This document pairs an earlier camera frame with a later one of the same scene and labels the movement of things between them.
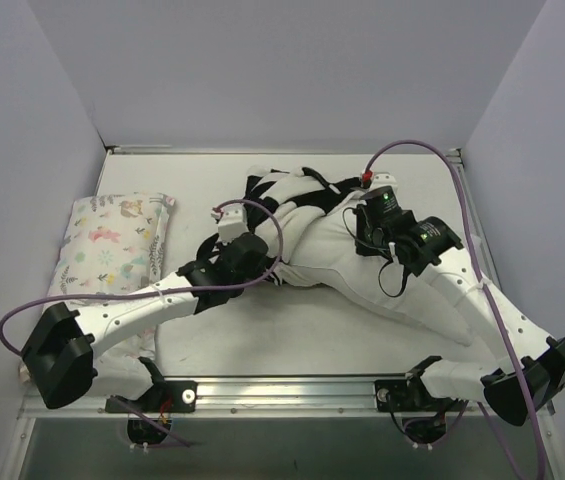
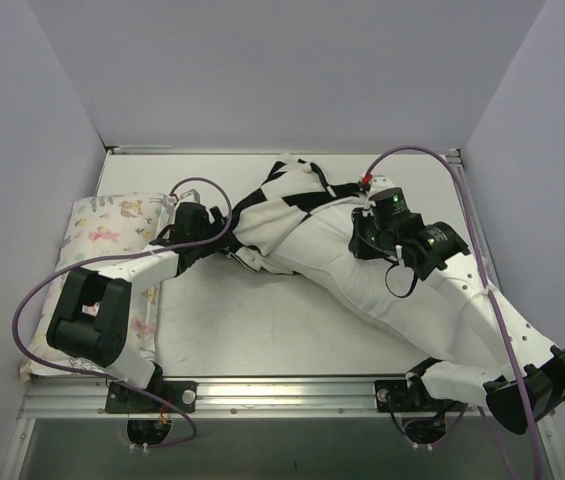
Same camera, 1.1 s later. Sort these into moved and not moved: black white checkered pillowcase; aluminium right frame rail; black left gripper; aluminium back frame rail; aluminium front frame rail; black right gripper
Moved: black white checkered pillowcase; black left gripper
Not moved: aluminium right frame rail; aluminium back frame rail; aluminium front frame rail; black right gripper
